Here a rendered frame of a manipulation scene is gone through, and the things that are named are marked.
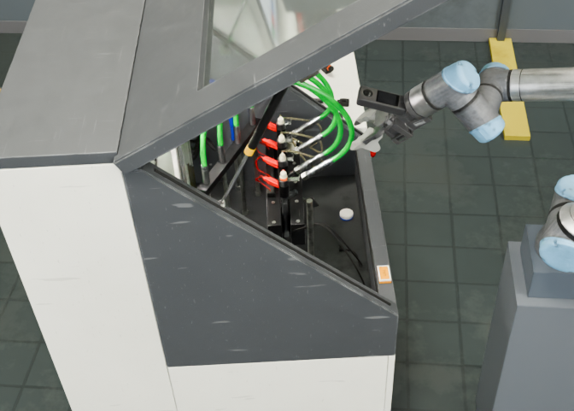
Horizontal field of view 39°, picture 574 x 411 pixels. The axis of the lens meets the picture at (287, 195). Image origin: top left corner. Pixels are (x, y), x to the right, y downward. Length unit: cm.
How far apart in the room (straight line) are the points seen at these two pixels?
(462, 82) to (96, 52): 82
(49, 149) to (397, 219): 218
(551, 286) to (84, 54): 132
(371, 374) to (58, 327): 80
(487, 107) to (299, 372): 83
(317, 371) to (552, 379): 74
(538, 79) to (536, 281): 58
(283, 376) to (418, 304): 121
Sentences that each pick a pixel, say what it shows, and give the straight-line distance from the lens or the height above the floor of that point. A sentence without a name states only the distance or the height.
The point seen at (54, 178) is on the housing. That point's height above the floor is 144.
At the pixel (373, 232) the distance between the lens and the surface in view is 218.
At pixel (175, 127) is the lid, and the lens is 155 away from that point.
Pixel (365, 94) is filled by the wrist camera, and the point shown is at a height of 139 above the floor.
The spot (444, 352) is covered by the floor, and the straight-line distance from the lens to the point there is 314.
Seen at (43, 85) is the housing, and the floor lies 150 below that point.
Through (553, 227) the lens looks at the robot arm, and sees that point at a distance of 203.
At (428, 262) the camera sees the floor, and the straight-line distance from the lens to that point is 342.
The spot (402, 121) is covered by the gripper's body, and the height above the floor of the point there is 131.
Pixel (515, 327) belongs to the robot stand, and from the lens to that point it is 234.
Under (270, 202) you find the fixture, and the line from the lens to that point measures 223.
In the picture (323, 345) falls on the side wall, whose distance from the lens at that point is 207.
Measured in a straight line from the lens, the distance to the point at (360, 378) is 219.
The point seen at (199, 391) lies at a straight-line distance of 222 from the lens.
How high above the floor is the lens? 250
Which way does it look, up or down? 43 degrees down
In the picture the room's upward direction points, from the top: 3 degrees counter-clockwise
